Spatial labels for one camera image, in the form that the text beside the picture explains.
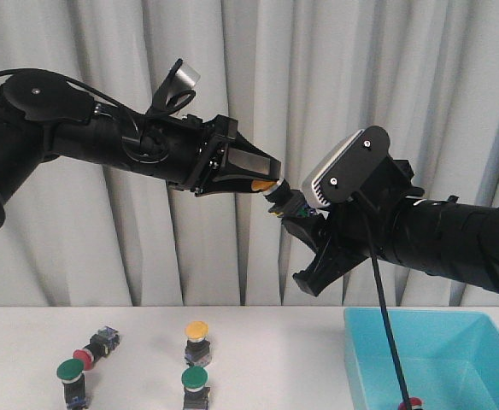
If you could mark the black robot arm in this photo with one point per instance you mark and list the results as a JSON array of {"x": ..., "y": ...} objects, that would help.
[
  {"x": 446, "y": 239},
  {"x": 45, "y": 115}
]

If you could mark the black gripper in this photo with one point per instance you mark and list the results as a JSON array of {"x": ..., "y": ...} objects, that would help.
[
  {"x": 354, "y": 229},
  {"x": 220, "y": 167}
]

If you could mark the right green push button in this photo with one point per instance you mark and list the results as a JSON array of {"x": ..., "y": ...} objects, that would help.
[{"x": 196, "y": 392}]

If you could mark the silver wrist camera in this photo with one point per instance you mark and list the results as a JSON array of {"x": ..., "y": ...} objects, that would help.
[{"x": 175, "y": 91}]

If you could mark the grey pleated curtain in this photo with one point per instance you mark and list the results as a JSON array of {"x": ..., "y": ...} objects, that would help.
[{"x": 298, "y": 76}]

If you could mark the red push button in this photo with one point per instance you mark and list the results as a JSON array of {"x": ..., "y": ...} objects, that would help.
[
  {"x": 413, "y": 403},
  {"x": 100, "y": 345}
]

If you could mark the left green push button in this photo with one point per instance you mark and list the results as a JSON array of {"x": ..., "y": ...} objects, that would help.
[{"x": 71, "y": 374}]

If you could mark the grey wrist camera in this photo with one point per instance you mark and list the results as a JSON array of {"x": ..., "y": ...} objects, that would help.
[{"x": 346, "y": 167}]

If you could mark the light blue plastic box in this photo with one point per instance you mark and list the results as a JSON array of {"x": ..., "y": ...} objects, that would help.
[{"x": 450, "y": 360}]

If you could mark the yellow push button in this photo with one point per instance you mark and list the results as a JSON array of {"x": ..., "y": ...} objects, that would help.
[
  {"x": 197, "y": 348},
  {"x": 286, "y": 202}
]

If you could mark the lying red push button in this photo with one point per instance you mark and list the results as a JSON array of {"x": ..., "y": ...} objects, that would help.
[{"x": 100, "y": 345}]

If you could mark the green push button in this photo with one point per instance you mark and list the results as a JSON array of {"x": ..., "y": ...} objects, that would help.
[
  {"x": 196, "y": 392},
  {"x": 71, "y": 374}
]

